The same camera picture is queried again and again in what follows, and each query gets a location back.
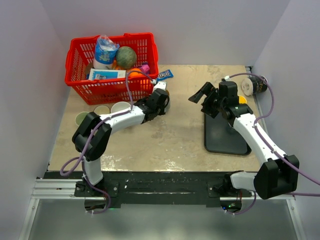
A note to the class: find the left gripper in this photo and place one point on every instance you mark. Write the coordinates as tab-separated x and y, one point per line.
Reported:
162	111

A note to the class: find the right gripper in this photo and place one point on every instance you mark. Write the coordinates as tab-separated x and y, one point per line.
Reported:
207	89

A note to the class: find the yellow mug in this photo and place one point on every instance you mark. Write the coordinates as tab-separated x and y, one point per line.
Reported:
242	99

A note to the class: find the dark red mug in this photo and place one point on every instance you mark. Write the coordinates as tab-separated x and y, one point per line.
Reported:
120	106

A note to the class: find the cream white mug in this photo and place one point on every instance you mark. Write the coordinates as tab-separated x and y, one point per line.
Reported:
102	110

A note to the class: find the green mug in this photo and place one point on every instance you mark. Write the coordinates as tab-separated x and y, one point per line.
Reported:
80	117

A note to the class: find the blue mug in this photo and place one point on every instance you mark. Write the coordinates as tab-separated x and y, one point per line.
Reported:
167	102

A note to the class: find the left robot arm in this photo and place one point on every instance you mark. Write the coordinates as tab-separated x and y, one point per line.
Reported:
92	136

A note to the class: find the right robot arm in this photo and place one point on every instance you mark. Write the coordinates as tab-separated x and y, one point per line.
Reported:
278	172

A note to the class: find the blue candy packet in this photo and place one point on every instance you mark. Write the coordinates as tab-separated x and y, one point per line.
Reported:
167	74

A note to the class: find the pink purple toy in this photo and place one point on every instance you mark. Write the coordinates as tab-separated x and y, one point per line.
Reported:
144	68

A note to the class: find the orange fruit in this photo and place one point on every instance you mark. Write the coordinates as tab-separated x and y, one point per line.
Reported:
135	72

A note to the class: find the black white paper cup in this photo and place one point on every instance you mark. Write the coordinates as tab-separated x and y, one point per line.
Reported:
253	85

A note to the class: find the black tray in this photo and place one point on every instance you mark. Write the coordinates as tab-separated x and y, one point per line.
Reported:
220	137

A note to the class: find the green melon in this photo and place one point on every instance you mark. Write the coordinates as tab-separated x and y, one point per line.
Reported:
126	57

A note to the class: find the red plastic basket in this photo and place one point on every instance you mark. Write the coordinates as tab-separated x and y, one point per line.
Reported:
107	91

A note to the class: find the blue white box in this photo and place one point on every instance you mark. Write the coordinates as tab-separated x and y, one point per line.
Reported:
105	74

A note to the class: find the blue white plastic bag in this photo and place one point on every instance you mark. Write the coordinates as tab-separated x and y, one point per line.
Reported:
105	53

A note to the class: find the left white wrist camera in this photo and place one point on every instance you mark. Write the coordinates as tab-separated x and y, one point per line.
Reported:
159	85

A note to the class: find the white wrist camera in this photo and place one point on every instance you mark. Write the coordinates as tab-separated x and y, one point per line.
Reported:
226	78
159	85

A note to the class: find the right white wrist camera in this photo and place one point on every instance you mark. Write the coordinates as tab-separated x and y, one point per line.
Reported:
226	78

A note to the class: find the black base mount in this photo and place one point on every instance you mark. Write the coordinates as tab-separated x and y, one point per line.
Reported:
168	188

